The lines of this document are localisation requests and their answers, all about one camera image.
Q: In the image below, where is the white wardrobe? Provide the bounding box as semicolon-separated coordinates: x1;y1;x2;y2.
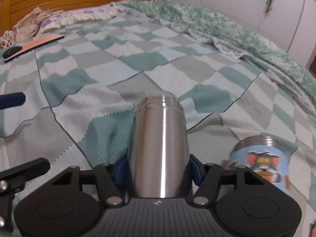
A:
179;0;315;68

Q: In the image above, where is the green floral duvet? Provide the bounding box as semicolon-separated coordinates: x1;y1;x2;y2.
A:
116;0;315;100

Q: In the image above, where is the stainless steel cup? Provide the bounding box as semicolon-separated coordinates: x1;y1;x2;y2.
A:
128;94;192;198

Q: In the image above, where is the pink book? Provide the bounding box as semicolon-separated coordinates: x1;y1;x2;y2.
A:
3;34;64;63

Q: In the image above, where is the black small device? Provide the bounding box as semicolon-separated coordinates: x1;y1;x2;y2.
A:
2;45;22;59

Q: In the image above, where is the blue cartoon cup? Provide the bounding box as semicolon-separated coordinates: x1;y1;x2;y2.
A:
222;135;290;194

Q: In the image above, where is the beige crumpled cloth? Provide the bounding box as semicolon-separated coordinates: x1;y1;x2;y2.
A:
1;7;63;49

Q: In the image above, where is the checkered teal blanket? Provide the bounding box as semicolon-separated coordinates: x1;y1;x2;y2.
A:
1;16;315;236

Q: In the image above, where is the purple floral pillow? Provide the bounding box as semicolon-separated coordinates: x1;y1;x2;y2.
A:
38;3;122;34

